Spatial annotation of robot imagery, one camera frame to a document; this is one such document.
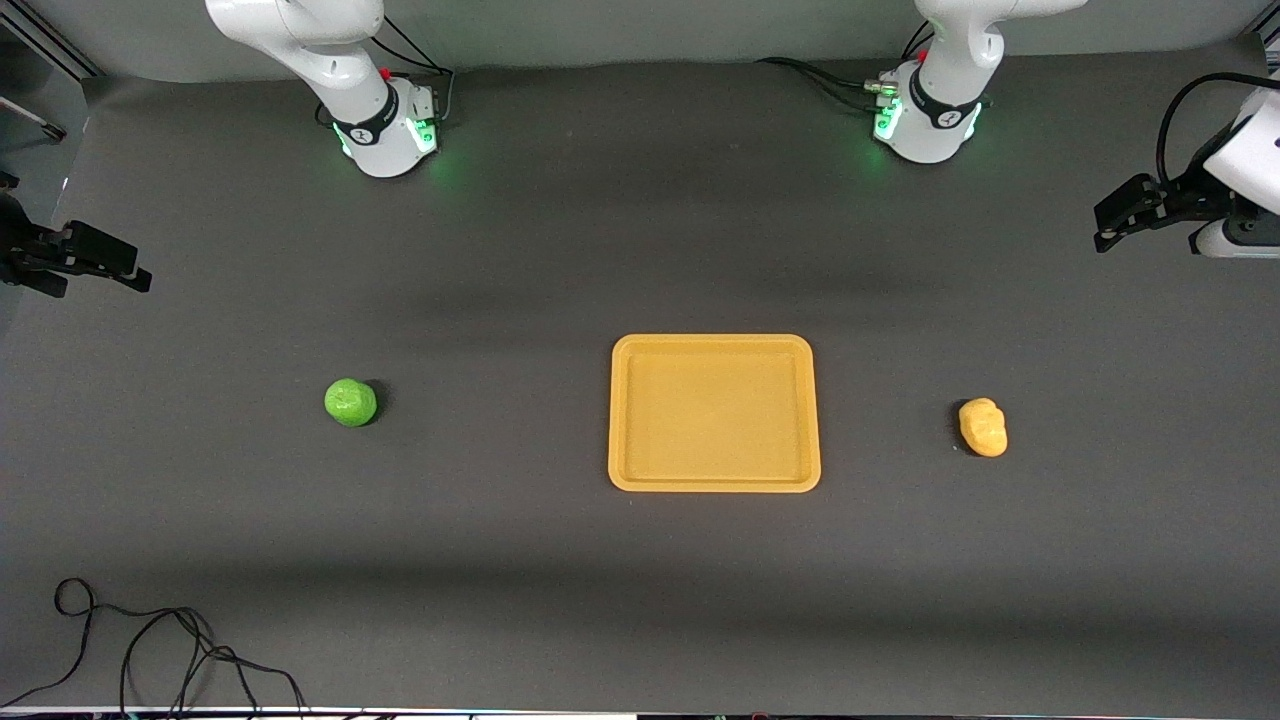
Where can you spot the thin metal rod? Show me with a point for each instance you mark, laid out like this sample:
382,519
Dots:
30,115

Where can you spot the yellow potato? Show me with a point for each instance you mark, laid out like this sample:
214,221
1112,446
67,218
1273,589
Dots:
984,428

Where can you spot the aluminium frame rail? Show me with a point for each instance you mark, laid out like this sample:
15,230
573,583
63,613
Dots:
45,38

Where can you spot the orange plastic tray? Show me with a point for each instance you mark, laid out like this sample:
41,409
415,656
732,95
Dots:
714,470

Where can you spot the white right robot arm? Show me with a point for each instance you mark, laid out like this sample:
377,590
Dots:
350,90

